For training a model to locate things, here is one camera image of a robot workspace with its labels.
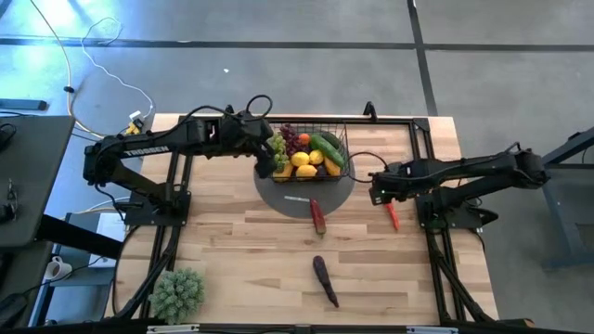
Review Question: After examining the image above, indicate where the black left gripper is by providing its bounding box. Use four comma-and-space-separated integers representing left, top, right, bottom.
230, 118, 279, 181

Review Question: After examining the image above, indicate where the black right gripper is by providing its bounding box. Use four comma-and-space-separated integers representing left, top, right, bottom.
368, 159, 424, 208

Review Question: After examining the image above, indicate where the green grape bunch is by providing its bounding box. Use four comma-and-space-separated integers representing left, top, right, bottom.
267, 132, 291, 172

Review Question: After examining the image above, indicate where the bright red chili pepper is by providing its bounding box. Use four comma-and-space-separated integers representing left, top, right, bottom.
385, 201, 401, 232

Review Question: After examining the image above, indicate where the dark red grape bunch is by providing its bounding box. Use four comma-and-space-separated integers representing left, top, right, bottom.
279, 122, 303, 157

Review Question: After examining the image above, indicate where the green cucumber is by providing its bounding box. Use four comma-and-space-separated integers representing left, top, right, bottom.
309, 134, 346, 169

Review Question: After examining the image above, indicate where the dark purple carrot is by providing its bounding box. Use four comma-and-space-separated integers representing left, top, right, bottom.
312, 254, 341, 309

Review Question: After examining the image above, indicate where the round grey placemat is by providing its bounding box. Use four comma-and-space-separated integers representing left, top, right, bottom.
252, 160, 356, 220

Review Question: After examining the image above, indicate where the green artificial plant ball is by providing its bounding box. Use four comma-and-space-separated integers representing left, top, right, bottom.
147, 267, 207, 326

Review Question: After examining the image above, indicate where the dark blue metal stand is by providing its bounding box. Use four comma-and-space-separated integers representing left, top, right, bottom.
540, 124, 594, 268

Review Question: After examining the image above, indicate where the white mug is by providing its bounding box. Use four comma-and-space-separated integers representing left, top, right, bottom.
43, 255, 74, 282

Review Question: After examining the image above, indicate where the black side table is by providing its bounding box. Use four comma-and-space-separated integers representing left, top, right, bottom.
0, 114, 76, 250

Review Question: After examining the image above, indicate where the black power strip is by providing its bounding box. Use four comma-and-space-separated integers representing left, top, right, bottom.
0, 97, 48, 112

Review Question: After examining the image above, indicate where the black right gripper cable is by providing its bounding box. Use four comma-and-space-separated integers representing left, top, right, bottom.
346, 150, 392, 185

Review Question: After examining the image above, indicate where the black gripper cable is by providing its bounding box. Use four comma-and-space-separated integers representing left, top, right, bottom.
175, 94, 275, 129
346, 150, 392, 185

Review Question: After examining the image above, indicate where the black wire basket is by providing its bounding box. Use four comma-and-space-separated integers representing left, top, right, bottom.
266, 121, 353, 184

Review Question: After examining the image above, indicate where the black metal rig frame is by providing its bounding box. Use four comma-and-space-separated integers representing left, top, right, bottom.
104, 99, 535, 334

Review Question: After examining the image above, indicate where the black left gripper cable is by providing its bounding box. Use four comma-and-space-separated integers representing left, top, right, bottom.
175, 94, 275, 129

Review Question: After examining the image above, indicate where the silver metal bracket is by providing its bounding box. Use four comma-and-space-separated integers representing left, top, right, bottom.
147, 324, 201, 334
406, 326, 459, 334

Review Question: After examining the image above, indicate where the white power cable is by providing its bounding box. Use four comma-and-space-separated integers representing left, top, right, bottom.
80, 16, 155, 120

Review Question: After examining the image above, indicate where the pale yellow cable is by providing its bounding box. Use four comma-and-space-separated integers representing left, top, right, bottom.
29, 0, 106, 139

